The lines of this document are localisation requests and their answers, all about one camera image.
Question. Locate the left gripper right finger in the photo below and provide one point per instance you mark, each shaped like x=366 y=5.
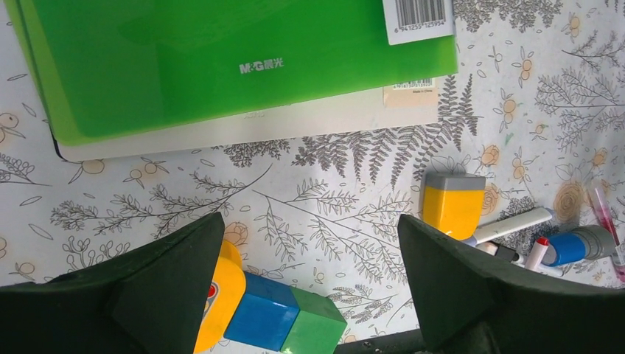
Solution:
x=468 y=301

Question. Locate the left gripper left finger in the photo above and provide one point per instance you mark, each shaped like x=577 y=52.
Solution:
x=148 y=300

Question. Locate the yellow blue green toy block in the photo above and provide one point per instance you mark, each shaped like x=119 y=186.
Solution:
x=257 y=311

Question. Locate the beige notebook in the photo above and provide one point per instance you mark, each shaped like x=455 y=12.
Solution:
x=399 y=105

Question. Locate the green plastic folder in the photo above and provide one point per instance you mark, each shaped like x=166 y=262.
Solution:
x=106 y=69

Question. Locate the black white marker pen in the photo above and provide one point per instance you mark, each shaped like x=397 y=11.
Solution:
x=502 y=252

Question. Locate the red white marker pen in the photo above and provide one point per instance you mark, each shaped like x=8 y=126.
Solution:
x=534 y=260

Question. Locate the yellow grey eraser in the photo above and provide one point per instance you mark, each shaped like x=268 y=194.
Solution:
x=452 y=203

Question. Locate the blue grey glue stick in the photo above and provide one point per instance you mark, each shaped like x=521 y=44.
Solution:
x=582 y=243

